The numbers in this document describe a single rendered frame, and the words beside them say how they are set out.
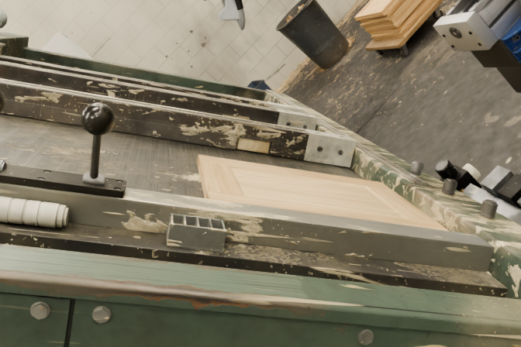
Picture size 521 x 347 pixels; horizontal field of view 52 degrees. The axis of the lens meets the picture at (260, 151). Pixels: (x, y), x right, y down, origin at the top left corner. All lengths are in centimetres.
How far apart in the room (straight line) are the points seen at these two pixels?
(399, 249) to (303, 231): 14
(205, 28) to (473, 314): 589
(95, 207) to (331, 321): 34
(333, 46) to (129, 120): 437
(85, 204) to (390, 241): 41
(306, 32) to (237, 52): 122
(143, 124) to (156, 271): 82
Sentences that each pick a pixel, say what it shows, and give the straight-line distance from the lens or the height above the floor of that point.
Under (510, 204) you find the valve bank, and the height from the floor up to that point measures 74.
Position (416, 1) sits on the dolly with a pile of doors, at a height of 26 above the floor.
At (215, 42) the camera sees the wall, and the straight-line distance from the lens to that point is 632.
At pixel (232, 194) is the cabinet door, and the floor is 120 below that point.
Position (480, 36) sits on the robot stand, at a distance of 132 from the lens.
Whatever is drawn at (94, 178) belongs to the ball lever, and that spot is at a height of 138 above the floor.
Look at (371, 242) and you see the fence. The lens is 77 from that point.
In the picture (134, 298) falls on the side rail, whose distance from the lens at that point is 46.
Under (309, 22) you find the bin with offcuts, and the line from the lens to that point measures 541.
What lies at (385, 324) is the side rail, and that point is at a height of 113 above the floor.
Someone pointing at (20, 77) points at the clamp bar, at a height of 164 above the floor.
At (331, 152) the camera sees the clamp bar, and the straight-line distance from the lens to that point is 135.
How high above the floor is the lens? 145
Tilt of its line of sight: 16 degrees down
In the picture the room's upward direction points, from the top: 47 degrees counter-clockwise
